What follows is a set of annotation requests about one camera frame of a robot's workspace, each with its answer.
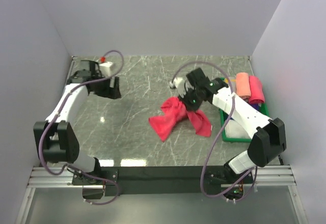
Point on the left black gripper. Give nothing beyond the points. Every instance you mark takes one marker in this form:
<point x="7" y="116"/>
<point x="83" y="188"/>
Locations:
<point x="111" y="92"/>

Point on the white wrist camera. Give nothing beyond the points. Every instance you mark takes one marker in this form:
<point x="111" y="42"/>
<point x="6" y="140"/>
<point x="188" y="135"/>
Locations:
<point x="106" y="67"/>
<point x="180" y="85"/>

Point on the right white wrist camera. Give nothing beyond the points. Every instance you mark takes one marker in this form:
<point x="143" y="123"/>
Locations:
<point x="180" y="85"/>

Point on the aluminium rail frame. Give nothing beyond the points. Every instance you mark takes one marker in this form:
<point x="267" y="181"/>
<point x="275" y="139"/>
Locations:
<point x="54" y="199"/>

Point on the purple towel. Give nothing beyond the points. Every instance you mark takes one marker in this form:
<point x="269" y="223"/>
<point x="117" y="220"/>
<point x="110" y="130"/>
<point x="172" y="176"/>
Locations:
<point x="255" y="106"/>

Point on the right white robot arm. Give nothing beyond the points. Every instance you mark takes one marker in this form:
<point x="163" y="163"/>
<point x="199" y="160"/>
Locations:
<point x="268" y="138"/>

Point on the orange rolled towel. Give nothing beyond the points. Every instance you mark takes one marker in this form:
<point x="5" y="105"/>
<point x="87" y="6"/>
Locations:
<point x="243" y="85"/>

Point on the black base beam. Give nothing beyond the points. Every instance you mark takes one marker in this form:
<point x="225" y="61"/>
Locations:
<point x="141" y="180"/>

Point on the green plastic bin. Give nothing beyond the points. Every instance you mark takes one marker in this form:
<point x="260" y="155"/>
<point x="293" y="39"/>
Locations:
<point x="224" y="116"/>

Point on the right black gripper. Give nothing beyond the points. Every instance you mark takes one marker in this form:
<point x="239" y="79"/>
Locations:
<point x="189" y="107"/>

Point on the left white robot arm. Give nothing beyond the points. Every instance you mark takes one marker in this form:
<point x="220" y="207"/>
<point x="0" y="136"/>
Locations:
<point x="55" y="139"/>

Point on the red towel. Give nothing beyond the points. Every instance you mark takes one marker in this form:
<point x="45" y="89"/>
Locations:
<point x="174" y="111"/>

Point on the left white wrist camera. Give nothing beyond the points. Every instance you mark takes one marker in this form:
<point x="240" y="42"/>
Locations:
<point x="106" y="67"/>

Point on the pink rolled towel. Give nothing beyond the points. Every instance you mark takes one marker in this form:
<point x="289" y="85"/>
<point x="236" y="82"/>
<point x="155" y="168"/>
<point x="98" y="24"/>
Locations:
<point x="257" y="96"/>

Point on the white rolled towel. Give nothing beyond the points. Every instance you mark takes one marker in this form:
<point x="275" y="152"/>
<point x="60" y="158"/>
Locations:
<point x="235" y="130"/>

